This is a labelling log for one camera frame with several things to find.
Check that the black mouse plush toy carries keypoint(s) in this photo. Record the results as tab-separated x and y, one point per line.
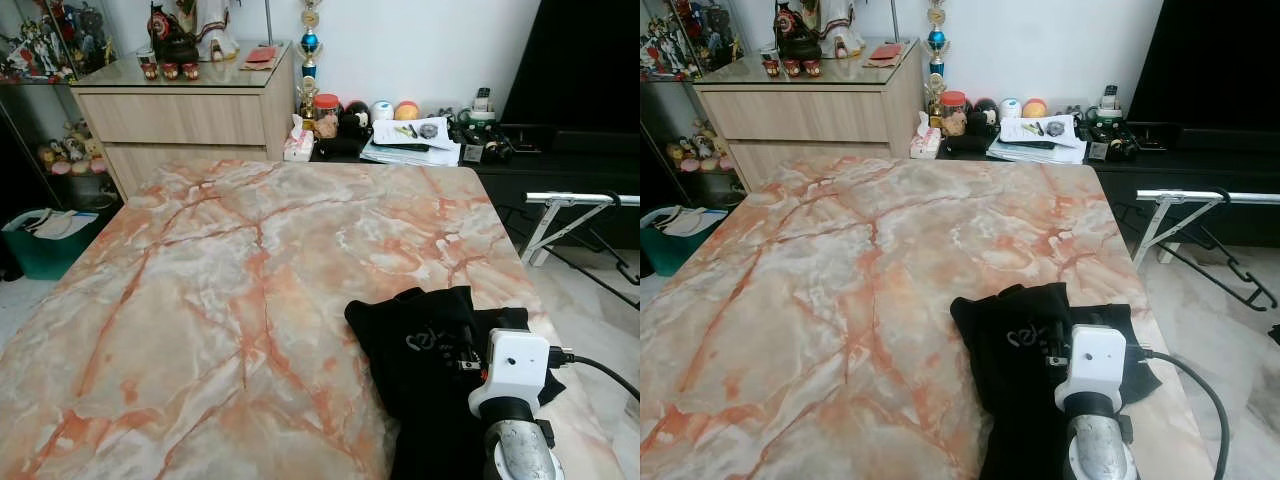
355	120
982	118

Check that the black flat television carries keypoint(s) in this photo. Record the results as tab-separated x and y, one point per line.
580	60
1210	60

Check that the black shirt white logo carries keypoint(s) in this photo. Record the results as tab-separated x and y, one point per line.
420	400
1020	400

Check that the red lid glass jar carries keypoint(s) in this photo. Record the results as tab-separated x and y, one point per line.
954	116
326	118

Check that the dark seated figurine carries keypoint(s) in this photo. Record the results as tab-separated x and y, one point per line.
800	38
172	40

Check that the small clear bottle green band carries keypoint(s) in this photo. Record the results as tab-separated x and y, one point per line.
1110	103
482	105

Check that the thin black hanger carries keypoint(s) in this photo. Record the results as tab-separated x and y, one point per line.
600	279
1225	280

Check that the white blue ball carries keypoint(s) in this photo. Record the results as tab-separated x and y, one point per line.
382	111
1010	109

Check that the pink tissue pack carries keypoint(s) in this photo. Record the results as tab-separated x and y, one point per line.
298	148
925	146

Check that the light wooden cabinet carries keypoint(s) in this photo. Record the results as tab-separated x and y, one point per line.
180	120
800	115

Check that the silver metal clothes rack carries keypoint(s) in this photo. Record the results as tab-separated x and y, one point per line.
1190	196
575	198

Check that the teal plastic bin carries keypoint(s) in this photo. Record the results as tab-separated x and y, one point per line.
40	255
670	255

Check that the white paper stack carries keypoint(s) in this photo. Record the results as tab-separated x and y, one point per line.
1035	150
410	152

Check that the gold blue trophy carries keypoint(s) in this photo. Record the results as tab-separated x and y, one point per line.
937	40
310	42

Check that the black gold desk gadget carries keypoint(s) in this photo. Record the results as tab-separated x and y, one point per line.
497	148
1120	145

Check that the glass display shelf with figurines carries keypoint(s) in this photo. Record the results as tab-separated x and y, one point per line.
40	50
670	50

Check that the black soundbar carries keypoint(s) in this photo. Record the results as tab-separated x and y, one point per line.
560	137
1190	135

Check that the marble top folding table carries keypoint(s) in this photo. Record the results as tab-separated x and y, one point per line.
200	320
820	320

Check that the white robed figurine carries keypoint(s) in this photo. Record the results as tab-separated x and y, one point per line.
215	30
843	28

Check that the orange yellow ball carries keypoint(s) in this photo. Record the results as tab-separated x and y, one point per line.
1035	109
407	111

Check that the red packet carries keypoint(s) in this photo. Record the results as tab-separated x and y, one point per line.
886	52
260	55

